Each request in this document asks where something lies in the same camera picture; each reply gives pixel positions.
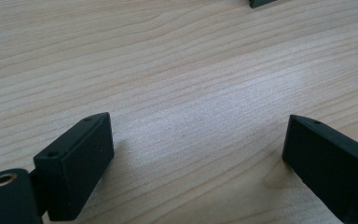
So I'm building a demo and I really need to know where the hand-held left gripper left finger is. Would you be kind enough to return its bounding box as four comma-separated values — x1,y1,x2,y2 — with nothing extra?
33,112,116,222

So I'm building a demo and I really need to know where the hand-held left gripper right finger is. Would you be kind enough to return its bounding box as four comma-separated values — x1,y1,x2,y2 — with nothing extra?
282,114,358,224

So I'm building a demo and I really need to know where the dark green block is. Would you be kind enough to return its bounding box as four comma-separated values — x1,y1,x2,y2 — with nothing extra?
249,0,278,9

